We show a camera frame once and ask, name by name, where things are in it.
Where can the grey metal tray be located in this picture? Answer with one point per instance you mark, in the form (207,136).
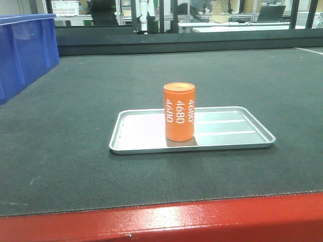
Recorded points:
(216,128)

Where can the orange capacitor cylinder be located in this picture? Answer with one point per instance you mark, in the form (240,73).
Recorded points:
(179,104)

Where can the blue bin on conveyor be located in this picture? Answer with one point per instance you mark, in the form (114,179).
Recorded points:
(28,51)

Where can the red conveyor edge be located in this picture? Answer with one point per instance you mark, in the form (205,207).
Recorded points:
(271,218)

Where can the black office chair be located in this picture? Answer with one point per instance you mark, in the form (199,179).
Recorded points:
(103,12)

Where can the grey laptop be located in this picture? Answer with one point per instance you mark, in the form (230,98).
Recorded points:
(270,14)

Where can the black conveyor frame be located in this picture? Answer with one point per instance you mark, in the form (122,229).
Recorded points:
(91,40)

